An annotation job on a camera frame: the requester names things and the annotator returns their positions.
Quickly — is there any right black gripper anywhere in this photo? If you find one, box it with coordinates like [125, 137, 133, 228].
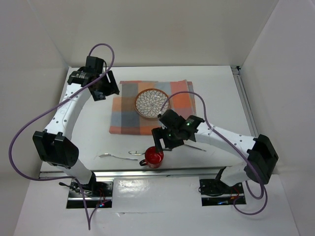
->
[152, 125, 185, 153]

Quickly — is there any red enamel mug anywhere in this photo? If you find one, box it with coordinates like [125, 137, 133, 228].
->
[139, 146, 164, 169]

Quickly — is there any floral patterned plate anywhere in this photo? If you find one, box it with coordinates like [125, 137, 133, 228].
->
[134, 88, 170, 118]

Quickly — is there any checkered orange grey cloth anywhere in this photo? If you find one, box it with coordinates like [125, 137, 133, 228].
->
[109, 80, 193, 135]

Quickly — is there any silver spoon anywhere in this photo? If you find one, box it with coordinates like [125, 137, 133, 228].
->
[184, 144, 206, 152]

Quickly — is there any silver fork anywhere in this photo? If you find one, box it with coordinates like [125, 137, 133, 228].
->
[99, 153, 138, 161]

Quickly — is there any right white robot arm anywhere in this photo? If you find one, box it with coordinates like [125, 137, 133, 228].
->
[152, 110, 279, 193]

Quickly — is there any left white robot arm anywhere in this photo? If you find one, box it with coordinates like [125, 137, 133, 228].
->
[32, 56, 120, 196]

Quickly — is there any silver knife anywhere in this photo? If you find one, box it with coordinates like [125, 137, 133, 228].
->
[128, 148, 172, 156]

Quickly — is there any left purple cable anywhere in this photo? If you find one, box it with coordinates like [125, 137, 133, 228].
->
[7, 43, 116, 231]

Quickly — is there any purple cable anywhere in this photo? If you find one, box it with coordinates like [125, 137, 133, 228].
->
[7, 43, 116, 231]
[158, 91, 269, 216]

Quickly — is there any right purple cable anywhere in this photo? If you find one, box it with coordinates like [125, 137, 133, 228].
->
[158, 91, 269, 216]

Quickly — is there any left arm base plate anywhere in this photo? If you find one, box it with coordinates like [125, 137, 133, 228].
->
[59, 178, 114, 209]

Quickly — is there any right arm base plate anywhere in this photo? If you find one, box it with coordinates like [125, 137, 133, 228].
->
[198, 179, 246, 207]

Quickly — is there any aluminium frame rail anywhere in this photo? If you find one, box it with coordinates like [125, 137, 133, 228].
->
[39, 65, 271, 178]

